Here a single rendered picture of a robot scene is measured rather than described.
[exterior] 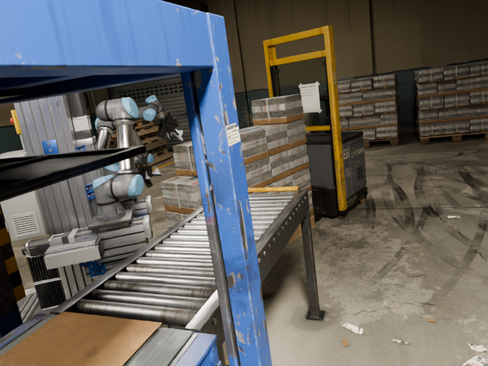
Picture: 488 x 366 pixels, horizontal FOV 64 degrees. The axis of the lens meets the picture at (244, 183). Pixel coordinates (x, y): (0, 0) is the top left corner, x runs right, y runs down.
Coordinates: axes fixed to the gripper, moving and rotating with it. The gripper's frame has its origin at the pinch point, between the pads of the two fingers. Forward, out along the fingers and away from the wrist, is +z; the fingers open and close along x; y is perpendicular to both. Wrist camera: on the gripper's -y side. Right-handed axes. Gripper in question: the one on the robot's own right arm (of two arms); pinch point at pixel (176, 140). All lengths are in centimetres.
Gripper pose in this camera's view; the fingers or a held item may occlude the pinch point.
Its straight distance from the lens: 280.8
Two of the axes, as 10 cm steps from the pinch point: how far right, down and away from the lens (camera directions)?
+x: -7.5, -0.5, 6.5
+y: 4.9, -7.1, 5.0
